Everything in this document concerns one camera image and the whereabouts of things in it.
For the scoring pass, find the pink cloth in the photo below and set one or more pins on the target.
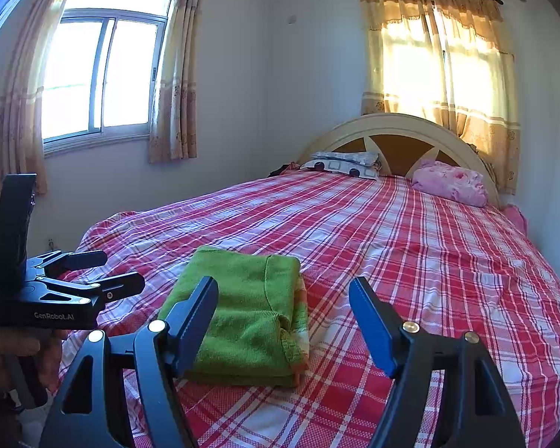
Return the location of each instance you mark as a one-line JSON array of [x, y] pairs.
[[515, 219]]

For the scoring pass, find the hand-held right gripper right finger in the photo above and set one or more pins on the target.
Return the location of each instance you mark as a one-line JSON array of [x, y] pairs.
[[368, 331]]

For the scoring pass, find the yellow sheer window curtain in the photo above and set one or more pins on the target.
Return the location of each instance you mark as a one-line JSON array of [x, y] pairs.
[[485, 79]]

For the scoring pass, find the green orange striped knit sweater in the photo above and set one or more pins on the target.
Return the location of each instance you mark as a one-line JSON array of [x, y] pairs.
[[242, 308]]

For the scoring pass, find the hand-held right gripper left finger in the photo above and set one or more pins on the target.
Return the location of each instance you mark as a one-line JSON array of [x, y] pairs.
[[196, 322]]

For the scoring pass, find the dark cloth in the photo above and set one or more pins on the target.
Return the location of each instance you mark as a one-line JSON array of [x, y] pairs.
[[282, 170]]

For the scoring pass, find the cream wooden headboard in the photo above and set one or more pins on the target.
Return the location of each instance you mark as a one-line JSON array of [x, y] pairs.
[[401, 126]]

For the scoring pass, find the white patterned pillow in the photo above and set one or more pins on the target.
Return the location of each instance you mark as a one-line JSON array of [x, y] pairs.
[[340, 163]]

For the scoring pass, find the sliding glass window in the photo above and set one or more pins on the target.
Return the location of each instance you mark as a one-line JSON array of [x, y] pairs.
[[98, 70]]

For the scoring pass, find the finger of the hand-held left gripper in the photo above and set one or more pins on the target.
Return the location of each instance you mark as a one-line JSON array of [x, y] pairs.
[[116, 289], [79, 260]]

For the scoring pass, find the red plaid bed sheet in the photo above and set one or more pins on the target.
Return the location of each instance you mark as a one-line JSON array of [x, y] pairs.
[[424, 266]]

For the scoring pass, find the pink pillow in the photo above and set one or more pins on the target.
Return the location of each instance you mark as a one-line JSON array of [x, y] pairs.
[[448, 182]]

